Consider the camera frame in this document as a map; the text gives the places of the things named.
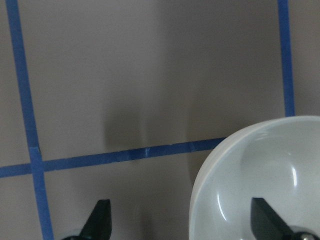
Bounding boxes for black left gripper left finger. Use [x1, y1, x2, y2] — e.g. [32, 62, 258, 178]
[78, 199, 112, 240]

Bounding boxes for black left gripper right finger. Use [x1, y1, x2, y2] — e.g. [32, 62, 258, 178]
[250, 197, 294, 240]

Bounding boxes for white ceramic bowl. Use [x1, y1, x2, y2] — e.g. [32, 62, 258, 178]
[188, 116, 320, 240]

